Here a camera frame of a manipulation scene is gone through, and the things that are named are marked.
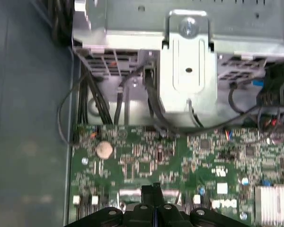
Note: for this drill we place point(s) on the black open PC case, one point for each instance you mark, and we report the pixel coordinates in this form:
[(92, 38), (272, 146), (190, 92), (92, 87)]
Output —
[(26, 118)]

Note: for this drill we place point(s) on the metal socket cover frame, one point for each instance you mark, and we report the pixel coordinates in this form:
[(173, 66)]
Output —
[(130, 192)]

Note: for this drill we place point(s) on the round coin battery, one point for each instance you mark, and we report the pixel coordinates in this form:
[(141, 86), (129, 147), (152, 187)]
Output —
[(104, 149)]

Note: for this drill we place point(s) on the metal drive cage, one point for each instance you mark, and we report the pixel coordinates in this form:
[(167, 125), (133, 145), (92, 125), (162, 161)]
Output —
[(239, 23)]

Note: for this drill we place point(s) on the silver cage screw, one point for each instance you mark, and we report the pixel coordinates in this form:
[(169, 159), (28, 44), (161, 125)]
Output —
[(188, 26)]

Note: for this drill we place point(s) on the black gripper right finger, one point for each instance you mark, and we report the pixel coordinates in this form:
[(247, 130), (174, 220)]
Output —
[(158, 196)]

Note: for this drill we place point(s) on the small silver heatsink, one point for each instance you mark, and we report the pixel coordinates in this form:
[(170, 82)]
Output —
[(274, 205)]

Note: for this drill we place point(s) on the green motherboard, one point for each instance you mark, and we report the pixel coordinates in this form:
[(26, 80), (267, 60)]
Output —
[(203, 170)]

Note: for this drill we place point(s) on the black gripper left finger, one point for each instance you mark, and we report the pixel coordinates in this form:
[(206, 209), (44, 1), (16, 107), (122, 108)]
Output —
[(147, 196)]

